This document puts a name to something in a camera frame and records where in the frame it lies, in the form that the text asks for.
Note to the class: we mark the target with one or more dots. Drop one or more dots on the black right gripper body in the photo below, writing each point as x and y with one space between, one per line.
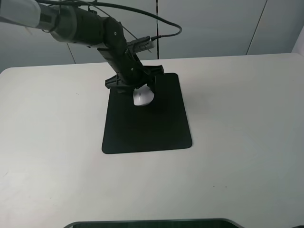
128 68

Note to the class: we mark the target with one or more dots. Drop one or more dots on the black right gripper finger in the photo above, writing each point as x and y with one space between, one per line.
127 90
151 83

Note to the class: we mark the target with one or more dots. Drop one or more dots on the white computer mouse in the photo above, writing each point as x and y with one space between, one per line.
143 96

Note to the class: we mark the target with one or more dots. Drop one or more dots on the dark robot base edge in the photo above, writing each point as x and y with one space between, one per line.
165 223

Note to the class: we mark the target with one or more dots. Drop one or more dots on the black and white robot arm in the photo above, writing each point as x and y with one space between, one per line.
71 24

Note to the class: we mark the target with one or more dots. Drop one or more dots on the black mouse pad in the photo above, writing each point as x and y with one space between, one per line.
159 126

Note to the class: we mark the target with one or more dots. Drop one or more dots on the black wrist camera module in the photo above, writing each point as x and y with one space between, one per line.
140 44

